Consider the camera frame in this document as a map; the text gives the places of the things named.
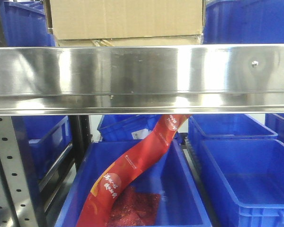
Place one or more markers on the blue bin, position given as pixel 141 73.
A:
pixel 244 22
pixel 245 181
pixel 180 204
pixel 123 127
pixel 275 121
pixel 24 24
pixel 48 137
pixel 225 126

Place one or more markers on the red printed banner strip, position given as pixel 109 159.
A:
pixel 135 161

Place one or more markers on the blue bin rear centre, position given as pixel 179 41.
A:
pixel 123 127

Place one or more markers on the blue bin rear right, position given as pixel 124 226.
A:
pixel 225 126

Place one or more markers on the blue bin front centre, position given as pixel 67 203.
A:
pixel 180 204

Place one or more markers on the red patterned cloth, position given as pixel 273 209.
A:
pixel 134 208

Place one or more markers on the stainless steel shelf beam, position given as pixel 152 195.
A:
pixel 217 78

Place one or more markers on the plain torn cardboard box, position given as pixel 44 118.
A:
pixel 126 22

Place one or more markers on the black rear shelf post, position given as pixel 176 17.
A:
pixel 81 137

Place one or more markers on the blue bin upper left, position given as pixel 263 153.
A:
pixel 24 24

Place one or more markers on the blue bin far right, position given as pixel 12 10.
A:
pixel 275 121

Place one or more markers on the blue bin front right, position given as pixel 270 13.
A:
pixel 245 181

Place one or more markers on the crumpled yellow packing tape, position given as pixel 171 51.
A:
pixel 101 43

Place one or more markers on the perforated steel shelf upright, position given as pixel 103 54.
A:
pixel 19 171

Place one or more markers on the blue bin upper right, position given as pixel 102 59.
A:
pixel 244 22

